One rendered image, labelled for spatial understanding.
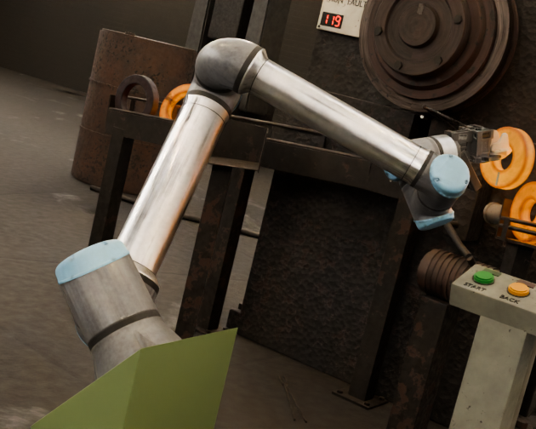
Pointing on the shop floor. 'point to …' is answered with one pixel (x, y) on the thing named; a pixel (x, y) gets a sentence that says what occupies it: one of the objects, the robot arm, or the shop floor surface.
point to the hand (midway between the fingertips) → (508, 150)
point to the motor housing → (428, 340)
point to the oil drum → (141, 65)
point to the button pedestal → (498, 347)
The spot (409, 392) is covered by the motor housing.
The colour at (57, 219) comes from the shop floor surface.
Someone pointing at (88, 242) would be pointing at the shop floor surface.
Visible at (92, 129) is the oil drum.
